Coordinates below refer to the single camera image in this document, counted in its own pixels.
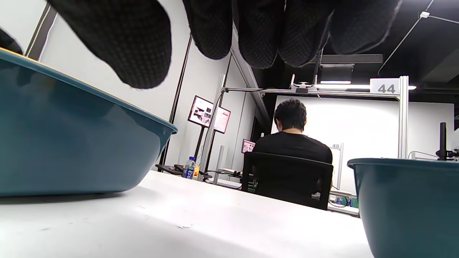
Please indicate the person's right hand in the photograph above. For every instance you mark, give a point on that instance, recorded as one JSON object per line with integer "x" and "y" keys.
{"x": 136, "y": 43}

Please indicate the large teal basin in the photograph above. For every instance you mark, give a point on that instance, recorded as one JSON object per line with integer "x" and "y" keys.
{"x": 71, "y": 143}

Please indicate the small teal basin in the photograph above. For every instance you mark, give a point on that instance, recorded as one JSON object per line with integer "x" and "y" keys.
{"x": 412, "y": 208}

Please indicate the black monitor stand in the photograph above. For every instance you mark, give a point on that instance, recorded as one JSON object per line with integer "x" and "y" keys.
{"x": 210, "y": 148}
{"x": 199, "y": 143}

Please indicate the blue label water bottle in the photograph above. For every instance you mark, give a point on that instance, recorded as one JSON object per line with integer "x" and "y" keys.
{"x": 189, "y": 170}

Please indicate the small orange packet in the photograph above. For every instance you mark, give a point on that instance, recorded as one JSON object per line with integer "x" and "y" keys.
{"x": 196, "y": 172}

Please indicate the small computer monitor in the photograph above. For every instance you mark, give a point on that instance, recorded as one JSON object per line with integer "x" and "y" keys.
{"x": 248, "y": 146}

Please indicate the black office chair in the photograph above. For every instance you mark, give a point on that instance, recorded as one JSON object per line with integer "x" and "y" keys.
{"x": 287, "y": 179}

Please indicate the ceiling light strip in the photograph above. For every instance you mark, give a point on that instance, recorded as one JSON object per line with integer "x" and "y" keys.
{"x": 344, "y": 86}

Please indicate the white numbered sign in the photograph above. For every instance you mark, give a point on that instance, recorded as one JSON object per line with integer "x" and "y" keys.
{"x": 385, "y": 86}

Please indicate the black clamp stand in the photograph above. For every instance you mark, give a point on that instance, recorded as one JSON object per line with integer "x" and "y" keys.
{"x": 443, "y": 143}

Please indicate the aluminium frame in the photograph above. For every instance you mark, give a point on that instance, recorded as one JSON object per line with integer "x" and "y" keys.
{"x": 403, "y": 125}

